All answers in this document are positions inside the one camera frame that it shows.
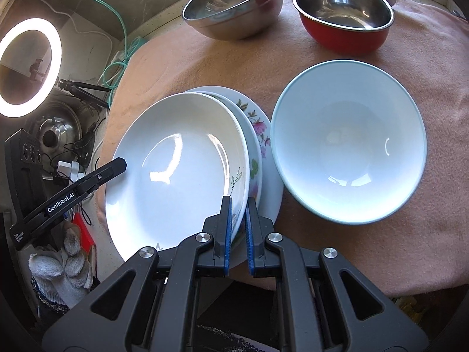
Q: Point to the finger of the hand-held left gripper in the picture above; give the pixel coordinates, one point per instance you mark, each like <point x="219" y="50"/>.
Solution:
<point x="106" y="172"/>

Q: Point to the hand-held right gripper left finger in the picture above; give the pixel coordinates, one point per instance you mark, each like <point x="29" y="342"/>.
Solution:
<point x="227" y="238"/>

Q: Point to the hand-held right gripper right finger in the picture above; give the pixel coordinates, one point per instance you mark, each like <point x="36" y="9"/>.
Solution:
<point x="250" y="242"/>

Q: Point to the large floral plate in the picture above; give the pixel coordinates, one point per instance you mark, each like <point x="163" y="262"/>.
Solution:
<point x="273" y="198"/>

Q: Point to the white plate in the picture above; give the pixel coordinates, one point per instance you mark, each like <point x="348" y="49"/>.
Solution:
<point x="172" y="161"/>

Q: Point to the small floral plate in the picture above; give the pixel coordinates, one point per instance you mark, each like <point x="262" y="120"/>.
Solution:
<point x="255" y="170"/>

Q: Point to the pale blue bowl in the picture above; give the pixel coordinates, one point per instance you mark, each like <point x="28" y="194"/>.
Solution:
<point x="348" y="143"/>

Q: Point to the large steel bowl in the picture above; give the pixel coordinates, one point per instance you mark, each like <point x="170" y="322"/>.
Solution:
<point x="234" y="25"/>

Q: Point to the red steel bowl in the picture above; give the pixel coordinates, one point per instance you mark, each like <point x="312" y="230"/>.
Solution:
<point x="340" y="40"/>

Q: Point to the person's left hand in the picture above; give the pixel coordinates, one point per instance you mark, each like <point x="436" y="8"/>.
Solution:
<point x="62" y="267"/>

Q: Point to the white power strip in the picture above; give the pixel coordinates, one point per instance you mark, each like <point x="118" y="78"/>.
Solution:
<point x="67" y="168"/>

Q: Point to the steel pot lid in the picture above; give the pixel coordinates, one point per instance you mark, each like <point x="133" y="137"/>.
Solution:
<point x="66" y="117"/>

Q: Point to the red flat object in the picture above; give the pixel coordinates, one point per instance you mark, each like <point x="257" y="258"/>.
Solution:
<point x="85" y="238"/>

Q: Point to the black tripod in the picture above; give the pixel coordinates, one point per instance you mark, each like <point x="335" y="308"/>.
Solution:
<point x="84" y="90"/>

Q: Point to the pink towel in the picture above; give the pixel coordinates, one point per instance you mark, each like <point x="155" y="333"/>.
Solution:
<point x="220" y="66"/>

